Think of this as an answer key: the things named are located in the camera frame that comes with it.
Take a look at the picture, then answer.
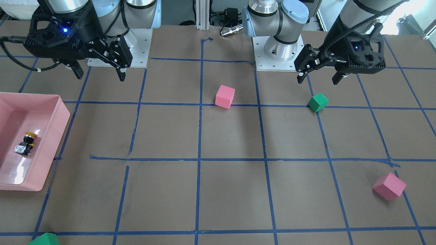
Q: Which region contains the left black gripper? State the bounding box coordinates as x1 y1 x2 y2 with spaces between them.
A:
294 17 386 85

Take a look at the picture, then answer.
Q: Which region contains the pink plastic bin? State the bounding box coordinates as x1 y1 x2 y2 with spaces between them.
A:
0 93 70 191

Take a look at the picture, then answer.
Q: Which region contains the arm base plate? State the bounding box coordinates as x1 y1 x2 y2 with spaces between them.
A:
87 29 153 68
252 36 304 72

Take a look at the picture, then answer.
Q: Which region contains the green foam cube far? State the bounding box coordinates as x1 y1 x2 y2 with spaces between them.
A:
307 93 329 113

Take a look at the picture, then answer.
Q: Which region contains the pink foam cube centre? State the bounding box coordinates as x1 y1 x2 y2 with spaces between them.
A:
215 85 235 109

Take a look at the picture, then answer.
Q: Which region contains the pink foam cube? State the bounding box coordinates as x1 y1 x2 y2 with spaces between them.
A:
372 173 407 201
215 85 235 109

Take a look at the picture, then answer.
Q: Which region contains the aluminium frame post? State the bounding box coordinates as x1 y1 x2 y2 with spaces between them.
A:
194 0 210 31

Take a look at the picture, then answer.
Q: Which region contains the pink foam cube near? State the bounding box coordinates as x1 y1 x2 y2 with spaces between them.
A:
372 173 407 201

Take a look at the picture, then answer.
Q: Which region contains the black power adapter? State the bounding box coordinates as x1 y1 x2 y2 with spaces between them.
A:
224 7 239 23

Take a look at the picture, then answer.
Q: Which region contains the person in white coat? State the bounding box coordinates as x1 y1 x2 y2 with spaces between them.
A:
0 0 39 21

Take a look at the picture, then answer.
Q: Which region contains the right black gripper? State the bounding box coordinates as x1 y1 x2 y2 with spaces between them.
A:
25 3 133 82

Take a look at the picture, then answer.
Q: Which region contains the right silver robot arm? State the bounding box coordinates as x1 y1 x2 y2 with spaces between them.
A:
24 0 161 82

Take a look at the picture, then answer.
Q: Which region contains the silver metal cylinder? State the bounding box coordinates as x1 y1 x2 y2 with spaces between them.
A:
220 24 244 37

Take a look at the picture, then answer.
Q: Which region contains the green foam cube corner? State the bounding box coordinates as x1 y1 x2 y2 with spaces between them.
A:
28 233 60 245

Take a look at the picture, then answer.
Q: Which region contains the yellow push button switch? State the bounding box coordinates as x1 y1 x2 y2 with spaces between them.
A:
14 131 38 156

